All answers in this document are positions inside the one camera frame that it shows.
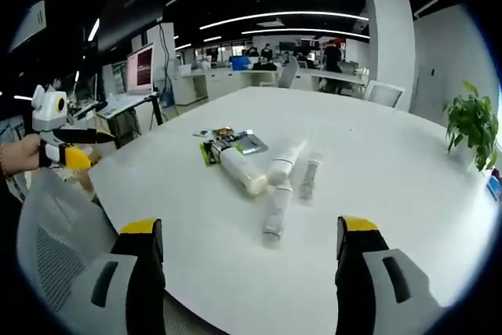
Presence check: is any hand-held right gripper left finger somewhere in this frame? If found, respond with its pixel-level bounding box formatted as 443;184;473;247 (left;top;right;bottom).
80;217;167;335

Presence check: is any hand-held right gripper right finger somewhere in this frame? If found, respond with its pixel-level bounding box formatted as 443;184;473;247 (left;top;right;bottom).
334;215;452;335

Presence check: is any green skincare packet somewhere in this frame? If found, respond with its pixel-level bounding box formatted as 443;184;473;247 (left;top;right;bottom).
199;140;221;168

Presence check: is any white skincare tube bottle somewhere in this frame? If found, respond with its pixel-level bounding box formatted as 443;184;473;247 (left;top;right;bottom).
266;137;309;186

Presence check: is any white skincare bottle beige cap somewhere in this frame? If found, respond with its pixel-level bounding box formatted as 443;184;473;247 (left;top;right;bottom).
213;142;269;197

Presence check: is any grey skincare sachet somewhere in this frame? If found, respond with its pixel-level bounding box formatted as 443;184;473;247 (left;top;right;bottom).
231;129;270;155

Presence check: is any person's left hand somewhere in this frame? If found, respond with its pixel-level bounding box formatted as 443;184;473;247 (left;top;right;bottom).
0;133;51;177

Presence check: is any standing desk with black legs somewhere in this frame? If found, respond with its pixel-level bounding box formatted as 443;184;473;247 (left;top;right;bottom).
95;91;165;147

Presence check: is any grey mesh office chair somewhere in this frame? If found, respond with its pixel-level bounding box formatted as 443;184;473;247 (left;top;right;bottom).
16;172;121;315

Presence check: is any computer monitor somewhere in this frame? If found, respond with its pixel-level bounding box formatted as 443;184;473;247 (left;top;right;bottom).
125;42;156;96

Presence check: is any blue object at table edge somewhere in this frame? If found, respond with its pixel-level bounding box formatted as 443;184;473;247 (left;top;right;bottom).
486;169;502;201

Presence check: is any white office chair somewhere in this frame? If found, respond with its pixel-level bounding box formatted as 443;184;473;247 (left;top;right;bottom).
362;79;406;111

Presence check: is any green potted plant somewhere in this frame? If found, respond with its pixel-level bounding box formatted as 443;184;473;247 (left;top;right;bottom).
442;80;500;172

